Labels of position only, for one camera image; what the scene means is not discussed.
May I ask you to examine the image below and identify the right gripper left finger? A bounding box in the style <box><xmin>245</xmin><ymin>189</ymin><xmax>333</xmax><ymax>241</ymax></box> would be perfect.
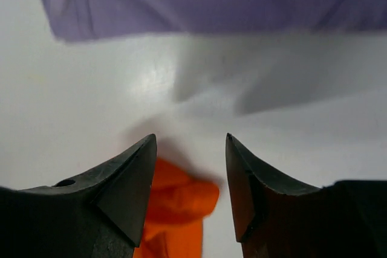
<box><xmin>1</xmin><ymin>134</ymin><xmax>157</xmax><ymax>257</ymax></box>

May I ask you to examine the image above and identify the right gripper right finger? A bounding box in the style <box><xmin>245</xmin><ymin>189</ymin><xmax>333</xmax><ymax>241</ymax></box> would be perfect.
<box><xmin>226</xmin><ymin>134</ymin><xmax>386</xmax><ymax>257</ymax></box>

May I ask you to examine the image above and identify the orange t shirt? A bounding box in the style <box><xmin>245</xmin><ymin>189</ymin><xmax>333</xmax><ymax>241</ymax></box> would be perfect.
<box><xmin>133</xmin><ymin>158</ymin><xmax>220</xmax><ymax>258</ymax></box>

